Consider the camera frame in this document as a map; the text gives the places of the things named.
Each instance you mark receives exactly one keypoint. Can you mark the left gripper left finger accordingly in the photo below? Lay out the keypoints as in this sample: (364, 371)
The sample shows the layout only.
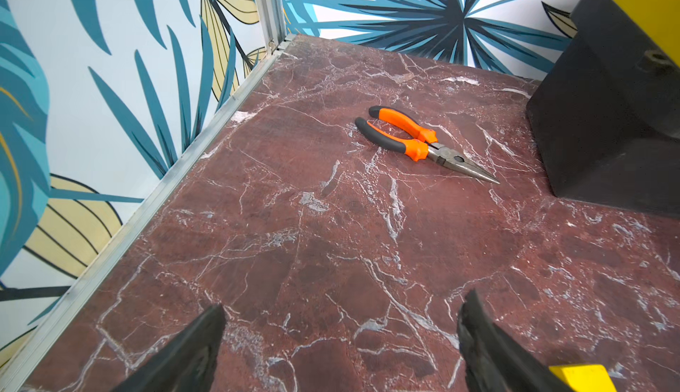
(188, 362)

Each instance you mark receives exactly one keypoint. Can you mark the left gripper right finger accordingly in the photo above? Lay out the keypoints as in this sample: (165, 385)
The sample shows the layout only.
(494, 361)

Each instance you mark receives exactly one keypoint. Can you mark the yellow block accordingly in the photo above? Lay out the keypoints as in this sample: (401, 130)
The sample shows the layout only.
(584, 378)

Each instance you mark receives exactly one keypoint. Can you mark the yellow black toolbox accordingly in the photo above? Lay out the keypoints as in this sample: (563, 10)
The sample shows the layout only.
(606, 117)

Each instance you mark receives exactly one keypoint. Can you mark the small orange-handled pliers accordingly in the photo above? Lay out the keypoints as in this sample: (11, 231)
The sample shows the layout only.
(423, 143)

